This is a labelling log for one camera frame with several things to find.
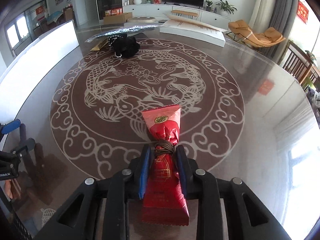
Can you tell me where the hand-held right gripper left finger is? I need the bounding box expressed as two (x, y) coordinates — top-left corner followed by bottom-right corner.
(35, 145), (152, 240)

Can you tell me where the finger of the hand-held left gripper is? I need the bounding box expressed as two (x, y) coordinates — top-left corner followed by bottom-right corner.
(0, 119), (21, 134)
(10, 138), (36, 157)

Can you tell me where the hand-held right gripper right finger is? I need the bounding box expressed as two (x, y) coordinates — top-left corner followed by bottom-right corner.
(176, 145), (297, 240)

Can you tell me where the red packet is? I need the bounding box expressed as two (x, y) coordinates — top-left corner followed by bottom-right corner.
(141, 104), (190, 225)

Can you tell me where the person's left hand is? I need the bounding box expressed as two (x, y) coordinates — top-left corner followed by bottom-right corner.
(3, 179), (22, 200)

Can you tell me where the table with blue cloth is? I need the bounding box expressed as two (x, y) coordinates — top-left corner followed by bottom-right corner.
(46, 10), (66, 25)

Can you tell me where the gold packet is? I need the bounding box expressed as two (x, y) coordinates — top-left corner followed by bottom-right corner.
(90, 40), (108, 52)

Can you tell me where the brown wooden cabinet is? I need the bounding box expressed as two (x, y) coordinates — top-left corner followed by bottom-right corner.
(62, 8), (75, 22)

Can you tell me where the black cloth pouch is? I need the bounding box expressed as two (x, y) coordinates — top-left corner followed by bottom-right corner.
(107, 35), (141, 58)

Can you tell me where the white foam box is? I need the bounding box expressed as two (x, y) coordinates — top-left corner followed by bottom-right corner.
(159, 13), (227, 47)

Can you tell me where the silver foil pack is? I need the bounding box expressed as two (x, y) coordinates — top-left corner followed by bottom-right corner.
(85, 24), (165, 43)

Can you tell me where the cardboard box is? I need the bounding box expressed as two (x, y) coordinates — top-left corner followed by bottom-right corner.
(103, 12), (132, 24)

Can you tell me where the round beige cushion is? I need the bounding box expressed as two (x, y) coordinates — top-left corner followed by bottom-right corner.
(127, 16), (157, 23)

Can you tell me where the wooden bench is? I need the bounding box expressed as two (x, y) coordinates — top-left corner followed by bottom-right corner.
(172, 9), (199, 20)

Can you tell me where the wooden chair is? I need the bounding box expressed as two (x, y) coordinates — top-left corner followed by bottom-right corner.
(282, 40), (314, 79)

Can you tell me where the orange lounge chair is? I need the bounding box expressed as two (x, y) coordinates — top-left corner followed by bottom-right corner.
(228, 19), (286, 49)

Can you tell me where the white television cabinet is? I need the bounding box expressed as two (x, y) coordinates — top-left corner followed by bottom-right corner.
(122, 4), (232, 24)

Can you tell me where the large potted plant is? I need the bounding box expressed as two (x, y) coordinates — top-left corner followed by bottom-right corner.
(215, 0), (237, 15)

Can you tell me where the covered standing air conditioner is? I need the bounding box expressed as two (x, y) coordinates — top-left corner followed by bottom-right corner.
(251, 0), (278, 30)

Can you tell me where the grey curtain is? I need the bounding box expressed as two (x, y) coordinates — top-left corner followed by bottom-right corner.
(270, 0), (300, 43)

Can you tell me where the red wall hanging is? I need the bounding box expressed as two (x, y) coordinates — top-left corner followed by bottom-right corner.
(297, 0), (309, 25)

